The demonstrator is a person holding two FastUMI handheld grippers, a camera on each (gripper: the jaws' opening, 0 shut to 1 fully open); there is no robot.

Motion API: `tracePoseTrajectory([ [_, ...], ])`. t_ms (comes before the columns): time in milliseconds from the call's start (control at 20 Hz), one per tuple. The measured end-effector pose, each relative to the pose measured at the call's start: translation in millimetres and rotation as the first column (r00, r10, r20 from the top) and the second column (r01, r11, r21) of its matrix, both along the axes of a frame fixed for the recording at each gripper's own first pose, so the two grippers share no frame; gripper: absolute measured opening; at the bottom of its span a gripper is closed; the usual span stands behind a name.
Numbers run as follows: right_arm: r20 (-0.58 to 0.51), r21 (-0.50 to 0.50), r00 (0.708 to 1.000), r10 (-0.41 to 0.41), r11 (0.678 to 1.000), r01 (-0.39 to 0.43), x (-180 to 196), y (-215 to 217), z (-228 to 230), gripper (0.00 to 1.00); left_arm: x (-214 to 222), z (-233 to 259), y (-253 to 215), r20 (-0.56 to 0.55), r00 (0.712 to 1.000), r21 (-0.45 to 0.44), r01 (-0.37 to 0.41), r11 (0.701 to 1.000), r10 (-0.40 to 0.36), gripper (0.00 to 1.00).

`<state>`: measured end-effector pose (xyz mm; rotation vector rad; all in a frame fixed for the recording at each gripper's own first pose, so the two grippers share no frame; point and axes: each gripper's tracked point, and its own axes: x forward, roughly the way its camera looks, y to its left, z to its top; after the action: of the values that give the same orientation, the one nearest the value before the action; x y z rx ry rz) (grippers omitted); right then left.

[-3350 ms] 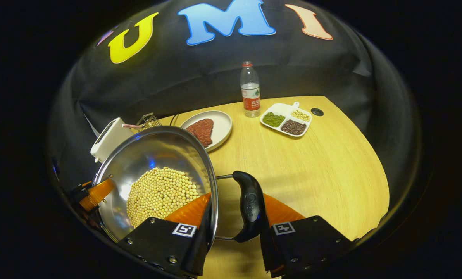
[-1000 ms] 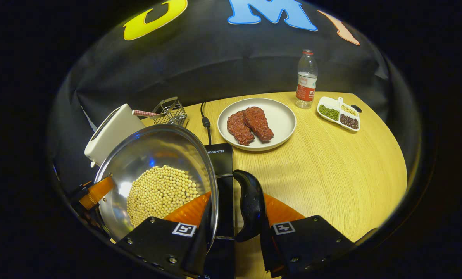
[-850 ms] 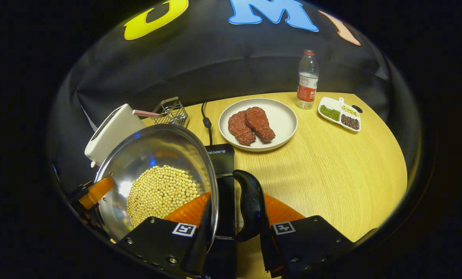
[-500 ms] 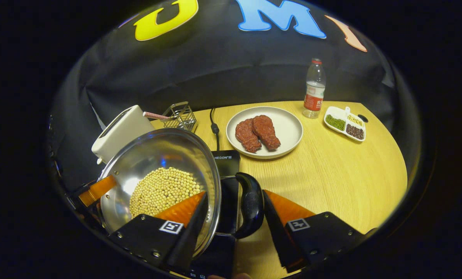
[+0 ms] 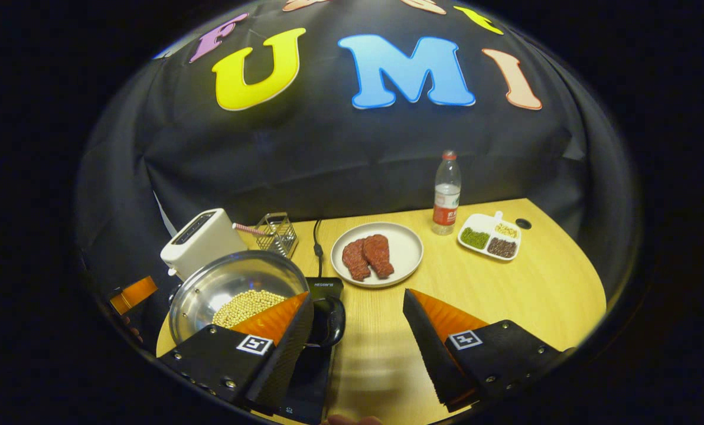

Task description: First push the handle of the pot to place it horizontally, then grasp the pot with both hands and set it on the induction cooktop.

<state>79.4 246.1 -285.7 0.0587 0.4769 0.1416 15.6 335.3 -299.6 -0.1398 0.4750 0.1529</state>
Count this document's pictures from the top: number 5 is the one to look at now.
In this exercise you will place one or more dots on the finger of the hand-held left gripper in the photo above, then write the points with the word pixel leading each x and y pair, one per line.
pixel 133 294

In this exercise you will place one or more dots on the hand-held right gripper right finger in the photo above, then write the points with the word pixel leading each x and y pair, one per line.
pixel 432 354

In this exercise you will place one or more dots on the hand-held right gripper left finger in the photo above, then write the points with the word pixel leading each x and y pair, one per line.
pixel 290 354

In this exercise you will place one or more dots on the black induction cooktop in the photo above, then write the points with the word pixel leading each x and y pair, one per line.
pixel 313 378

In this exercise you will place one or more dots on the soybeans in pot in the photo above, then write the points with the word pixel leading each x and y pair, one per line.
pixel 245 307

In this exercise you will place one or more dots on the white toaster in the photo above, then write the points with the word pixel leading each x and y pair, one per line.
pixel 201 248

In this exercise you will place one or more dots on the white round plate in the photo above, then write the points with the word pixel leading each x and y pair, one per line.
pixel 405 248

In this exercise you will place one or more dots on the raw red meat piece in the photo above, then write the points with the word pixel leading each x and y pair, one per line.
pixel 355 260
pixel 378 255

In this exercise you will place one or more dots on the green mung beans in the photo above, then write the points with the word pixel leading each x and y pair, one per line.
pixel 475 238

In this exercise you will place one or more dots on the dark red beans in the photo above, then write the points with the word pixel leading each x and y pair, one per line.
pixel 502 247

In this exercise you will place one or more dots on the pink striped straw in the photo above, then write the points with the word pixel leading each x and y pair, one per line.
pixel 248 228

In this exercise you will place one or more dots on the white divided dish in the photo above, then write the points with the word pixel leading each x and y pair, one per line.
pixel 482 223

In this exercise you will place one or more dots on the yellow beans in dish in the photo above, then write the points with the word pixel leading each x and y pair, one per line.
pixel 506 229

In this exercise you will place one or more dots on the clear plastic water bottle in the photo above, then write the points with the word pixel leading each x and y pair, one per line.
pixel 446 200

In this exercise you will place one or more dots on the black backdrop cloth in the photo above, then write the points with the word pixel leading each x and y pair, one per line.
pixel 328 165

